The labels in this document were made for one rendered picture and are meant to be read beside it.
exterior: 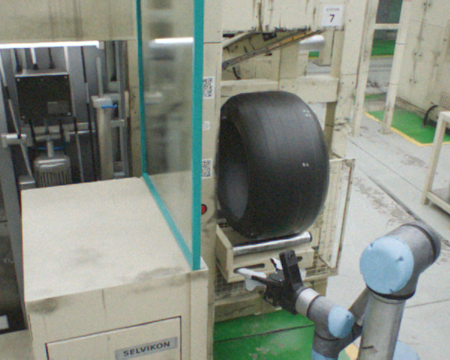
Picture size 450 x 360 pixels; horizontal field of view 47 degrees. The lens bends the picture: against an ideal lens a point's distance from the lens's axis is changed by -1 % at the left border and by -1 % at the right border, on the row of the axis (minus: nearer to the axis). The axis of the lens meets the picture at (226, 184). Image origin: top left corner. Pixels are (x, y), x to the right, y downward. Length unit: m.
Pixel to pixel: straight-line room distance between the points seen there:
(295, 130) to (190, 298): 0.78
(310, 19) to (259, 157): 0.66
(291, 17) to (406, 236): 1.13
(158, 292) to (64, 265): 0.23
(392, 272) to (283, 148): 0.71
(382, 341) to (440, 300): 2.18
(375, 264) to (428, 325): 2.08
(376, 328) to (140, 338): 0.55
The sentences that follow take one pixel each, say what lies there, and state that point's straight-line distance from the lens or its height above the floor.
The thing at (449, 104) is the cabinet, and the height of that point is 0.35.
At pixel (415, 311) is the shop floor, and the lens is 3.35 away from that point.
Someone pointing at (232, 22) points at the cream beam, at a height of 1.68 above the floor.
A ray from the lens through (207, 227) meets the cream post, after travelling 1.94.
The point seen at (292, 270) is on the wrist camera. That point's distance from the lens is 1.49.
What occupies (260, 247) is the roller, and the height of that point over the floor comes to 0.91.
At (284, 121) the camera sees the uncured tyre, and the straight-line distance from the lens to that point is 1.79.
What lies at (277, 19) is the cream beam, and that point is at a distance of 2.08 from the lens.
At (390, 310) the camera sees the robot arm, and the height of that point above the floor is 1.19.
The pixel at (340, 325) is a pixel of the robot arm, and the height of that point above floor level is 1.06.
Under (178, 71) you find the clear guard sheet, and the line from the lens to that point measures 1.14.
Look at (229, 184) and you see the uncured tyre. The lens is 2.23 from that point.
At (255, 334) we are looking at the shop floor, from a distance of 2.96.
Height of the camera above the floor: 1.95
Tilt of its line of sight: 25 degrees down
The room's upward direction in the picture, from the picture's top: 2 degrees clockwise
